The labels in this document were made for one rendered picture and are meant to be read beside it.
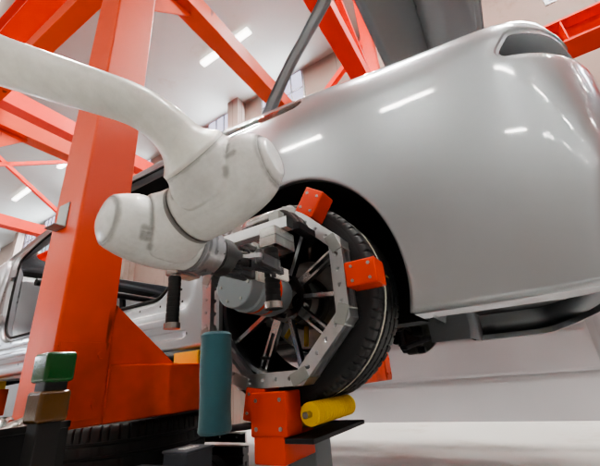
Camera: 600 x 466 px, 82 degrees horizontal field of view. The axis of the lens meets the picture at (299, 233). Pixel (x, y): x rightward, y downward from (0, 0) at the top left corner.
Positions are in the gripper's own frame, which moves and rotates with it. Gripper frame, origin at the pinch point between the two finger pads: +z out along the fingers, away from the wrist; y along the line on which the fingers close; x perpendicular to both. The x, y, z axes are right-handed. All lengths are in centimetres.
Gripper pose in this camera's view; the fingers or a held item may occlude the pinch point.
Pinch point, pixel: (272, 275)
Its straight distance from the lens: 83.1
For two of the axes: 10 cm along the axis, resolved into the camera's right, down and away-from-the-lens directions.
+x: -0.7, -9.2, 3.9
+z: 5.1, 3.0, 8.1
